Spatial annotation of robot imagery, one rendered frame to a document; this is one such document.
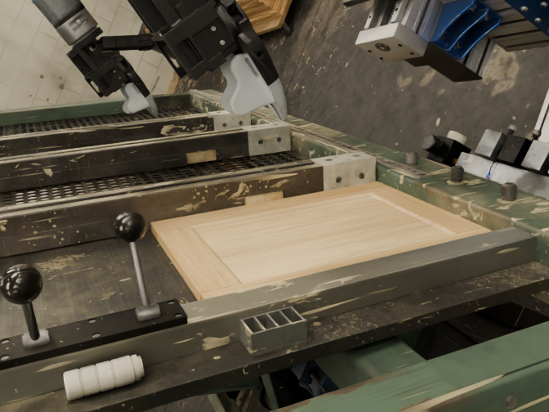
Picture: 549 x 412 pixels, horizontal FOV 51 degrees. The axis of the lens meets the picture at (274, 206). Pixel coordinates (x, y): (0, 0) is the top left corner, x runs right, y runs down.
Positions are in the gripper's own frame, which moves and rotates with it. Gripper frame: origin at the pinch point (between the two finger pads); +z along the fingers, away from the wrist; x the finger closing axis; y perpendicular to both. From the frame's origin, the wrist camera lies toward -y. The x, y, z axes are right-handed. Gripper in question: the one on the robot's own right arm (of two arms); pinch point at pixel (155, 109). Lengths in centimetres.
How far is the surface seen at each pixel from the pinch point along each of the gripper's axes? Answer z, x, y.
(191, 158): 18.4, -17.3, -3.4
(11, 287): -7, 69, 38
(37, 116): -8, -120, 10
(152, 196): 7.7, 24.0, 16.5
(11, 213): -5.4, 21.0, 35.7
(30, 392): 4, 63, 45
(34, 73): -21, -488, -47
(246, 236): 19.4, 39.2, 11.1
